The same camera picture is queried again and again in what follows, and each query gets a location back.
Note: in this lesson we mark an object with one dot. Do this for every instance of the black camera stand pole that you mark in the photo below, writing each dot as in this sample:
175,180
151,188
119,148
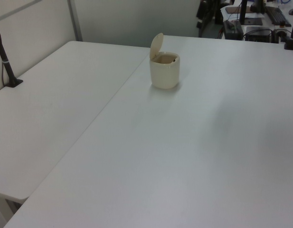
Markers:
3,58

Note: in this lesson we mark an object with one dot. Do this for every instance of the black power supply box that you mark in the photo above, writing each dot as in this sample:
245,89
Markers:
232,29

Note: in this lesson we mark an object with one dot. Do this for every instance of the black clamp stand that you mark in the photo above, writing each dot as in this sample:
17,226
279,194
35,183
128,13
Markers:
291,35

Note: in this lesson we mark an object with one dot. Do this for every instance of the black electronics box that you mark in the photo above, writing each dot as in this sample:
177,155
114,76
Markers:
258,33

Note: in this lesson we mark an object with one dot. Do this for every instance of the black keyboard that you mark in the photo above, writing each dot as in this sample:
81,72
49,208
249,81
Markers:
278,15

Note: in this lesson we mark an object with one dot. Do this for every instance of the black monitor stand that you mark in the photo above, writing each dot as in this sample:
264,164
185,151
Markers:
248,16

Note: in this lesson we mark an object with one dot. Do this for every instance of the cream mini trash bin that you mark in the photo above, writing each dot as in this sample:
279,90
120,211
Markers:
164,73

